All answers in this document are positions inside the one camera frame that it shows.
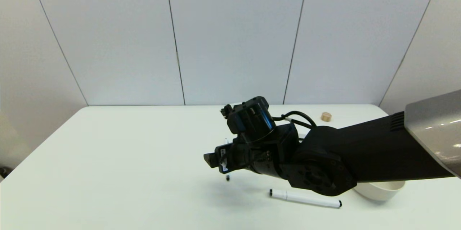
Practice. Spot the white marker with black caps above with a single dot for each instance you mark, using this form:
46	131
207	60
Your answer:
306	198

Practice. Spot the dark object beside table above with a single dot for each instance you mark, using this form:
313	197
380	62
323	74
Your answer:
1	172

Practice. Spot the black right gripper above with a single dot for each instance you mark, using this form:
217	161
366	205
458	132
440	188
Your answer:
266	152

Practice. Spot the small wooden cylinder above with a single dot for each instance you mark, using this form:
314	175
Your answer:
326	116

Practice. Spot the beige round bowl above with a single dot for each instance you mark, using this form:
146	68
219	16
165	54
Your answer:
381	190

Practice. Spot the thin white pen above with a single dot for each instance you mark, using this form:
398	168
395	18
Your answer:
227	177

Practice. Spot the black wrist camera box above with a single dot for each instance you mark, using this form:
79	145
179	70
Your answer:
252	118

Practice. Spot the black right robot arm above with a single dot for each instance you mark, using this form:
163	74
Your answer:
374	150

